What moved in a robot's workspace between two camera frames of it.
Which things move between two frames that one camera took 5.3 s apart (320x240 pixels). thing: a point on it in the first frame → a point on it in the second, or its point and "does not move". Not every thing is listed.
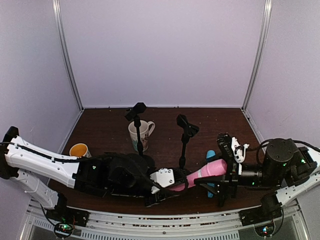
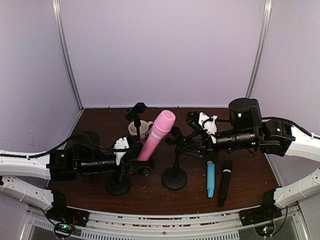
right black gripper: [230, 175] → [206, 144]
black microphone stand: [188, 131] → [174, 177]
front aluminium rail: [293, 224] does not move
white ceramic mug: [146, 128] does not move
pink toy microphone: [217, 168] → [162, 126]
